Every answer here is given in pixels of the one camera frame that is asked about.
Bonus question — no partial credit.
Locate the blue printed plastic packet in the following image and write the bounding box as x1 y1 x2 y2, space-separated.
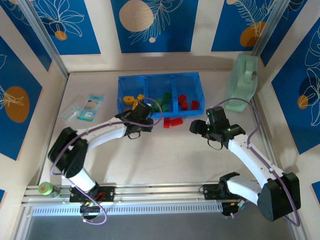
76 94 104 123

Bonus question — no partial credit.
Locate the blue three-compartment plastic bin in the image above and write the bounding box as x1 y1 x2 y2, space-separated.
116 71 206 119

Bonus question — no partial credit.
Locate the light green tape dispenser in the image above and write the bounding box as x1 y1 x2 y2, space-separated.
224 53 259 112

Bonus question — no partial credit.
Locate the clear plastic packet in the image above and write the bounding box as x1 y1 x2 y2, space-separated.
60 104 81 123

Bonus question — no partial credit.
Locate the green tape roll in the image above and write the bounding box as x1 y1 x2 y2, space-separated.
38 181 62 198

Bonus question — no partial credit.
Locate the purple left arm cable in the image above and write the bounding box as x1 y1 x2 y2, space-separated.
50 97 164 226

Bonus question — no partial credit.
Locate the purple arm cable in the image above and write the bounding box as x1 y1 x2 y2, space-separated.
217 97 301 228
50 97 164 226

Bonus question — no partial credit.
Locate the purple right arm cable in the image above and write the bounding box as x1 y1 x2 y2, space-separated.
217 97 301 228

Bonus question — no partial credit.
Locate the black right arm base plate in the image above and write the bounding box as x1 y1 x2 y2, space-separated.
202 183 241 201

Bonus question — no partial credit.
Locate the aluminium mounting rail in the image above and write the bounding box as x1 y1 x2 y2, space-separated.
21 183 251 205

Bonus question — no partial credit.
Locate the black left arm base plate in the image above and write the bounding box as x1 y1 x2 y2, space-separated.
69 186 116 203

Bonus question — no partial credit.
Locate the blue floral wall panel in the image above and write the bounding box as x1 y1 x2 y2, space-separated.
271 17 320 155
0 0 52 72
111 0 199 54
32 0 102 56
0 34 43 161
211 0 291 53

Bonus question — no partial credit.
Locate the grey slotted cable duct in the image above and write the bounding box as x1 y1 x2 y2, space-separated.
32 202 223 217

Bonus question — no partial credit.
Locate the aluminium frame post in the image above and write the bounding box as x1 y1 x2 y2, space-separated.
251 0 292 57
18 0 70 77

